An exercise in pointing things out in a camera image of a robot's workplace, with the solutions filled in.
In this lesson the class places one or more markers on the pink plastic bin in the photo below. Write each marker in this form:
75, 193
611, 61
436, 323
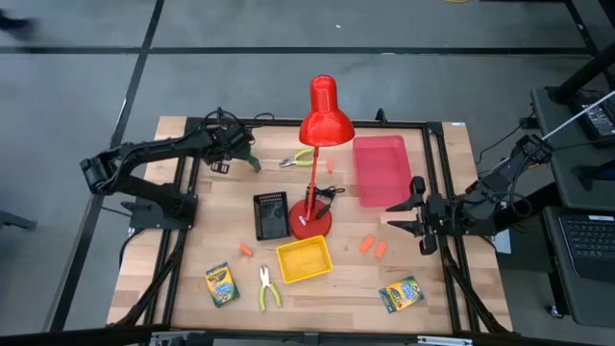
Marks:
382, 168

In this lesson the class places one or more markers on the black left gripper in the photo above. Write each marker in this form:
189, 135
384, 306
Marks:
230, 139

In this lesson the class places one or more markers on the crayon box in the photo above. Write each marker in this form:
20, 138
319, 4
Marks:
222, 284
401, 294

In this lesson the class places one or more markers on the black plastic basket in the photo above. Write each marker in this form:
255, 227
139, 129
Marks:
271, 216

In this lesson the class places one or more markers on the black laptop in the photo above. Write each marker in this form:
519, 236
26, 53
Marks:
588, 240

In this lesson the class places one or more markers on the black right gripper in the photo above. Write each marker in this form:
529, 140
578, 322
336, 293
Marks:
432, 214

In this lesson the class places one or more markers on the black power adapter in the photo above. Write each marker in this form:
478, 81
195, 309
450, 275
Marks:
600, 120

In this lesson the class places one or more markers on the yellow plastic basket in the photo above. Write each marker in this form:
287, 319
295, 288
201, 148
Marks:
304, 259

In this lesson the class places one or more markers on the orange eraser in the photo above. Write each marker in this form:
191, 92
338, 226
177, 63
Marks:
245, 249
366, 244
330, 165
380, 249

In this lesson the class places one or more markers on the red desk lamp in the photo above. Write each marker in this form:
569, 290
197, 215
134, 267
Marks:
327, 125

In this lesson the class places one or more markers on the black aluminium table frame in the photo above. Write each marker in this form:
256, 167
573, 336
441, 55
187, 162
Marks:
408, 125

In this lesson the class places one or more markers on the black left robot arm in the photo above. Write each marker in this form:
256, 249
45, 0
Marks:
144, 149

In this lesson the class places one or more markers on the grey chair leg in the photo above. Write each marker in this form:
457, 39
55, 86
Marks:
17, 221

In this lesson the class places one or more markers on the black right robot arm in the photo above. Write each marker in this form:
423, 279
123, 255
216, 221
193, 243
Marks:
499, 179

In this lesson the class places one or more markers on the black stand leg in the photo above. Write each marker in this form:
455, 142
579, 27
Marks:
583, 74

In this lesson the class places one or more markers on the white rod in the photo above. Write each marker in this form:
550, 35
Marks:
576, 114

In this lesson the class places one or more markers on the black side desk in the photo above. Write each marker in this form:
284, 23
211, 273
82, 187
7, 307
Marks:
562, 163
591, 303

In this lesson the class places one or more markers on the black crossbeam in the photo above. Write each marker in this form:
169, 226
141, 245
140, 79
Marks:
72, 336

